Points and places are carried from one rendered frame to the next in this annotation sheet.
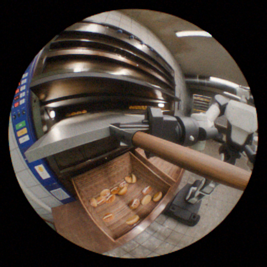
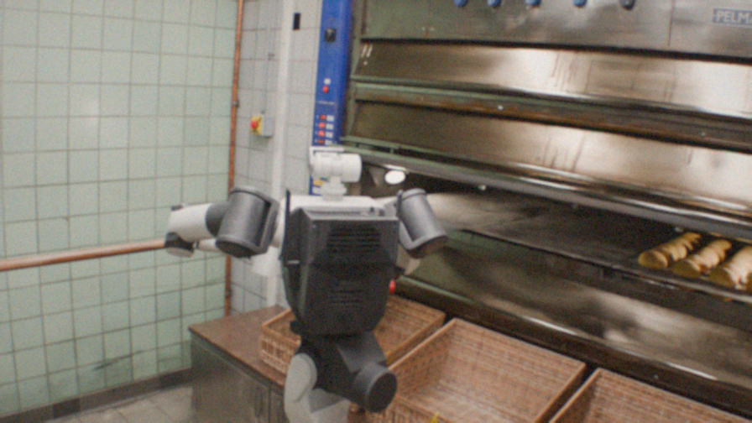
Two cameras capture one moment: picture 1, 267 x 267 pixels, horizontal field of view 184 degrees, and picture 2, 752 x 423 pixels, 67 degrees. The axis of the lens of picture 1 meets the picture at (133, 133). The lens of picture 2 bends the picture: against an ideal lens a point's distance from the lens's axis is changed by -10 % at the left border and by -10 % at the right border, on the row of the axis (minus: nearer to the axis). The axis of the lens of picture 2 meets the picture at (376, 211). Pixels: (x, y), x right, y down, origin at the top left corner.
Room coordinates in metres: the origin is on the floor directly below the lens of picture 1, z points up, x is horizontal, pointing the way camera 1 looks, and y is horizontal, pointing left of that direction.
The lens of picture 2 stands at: (0.15, -2.22, 1.69)
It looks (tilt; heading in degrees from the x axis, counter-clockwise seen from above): 11 degrees down; 86
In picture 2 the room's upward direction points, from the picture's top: 5 degrees clockwise
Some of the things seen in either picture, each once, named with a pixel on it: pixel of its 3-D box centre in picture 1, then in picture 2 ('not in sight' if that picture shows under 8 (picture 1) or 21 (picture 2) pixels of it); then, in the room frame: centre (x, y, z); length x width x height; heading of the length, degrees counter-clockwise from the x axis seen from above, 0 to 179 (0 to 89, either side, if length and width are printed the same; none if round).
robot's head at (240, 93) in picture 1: (242, 94); (336, 171); (0.15, -0.70, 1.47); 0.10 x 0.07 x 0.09; 15
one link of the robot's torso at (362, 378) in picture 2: (227, 153); (343, 362); (0.20, -0.77, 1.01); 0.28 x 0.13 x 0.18; 134
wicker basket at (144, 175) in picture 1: (123, 194); (350, 337); (0.24, 0.07, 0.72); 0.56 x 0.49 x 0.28; 135
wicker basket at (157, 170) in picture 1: (166, 157); (475, 394); (0.66, -0.37, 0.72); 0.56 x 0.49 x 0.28; 135
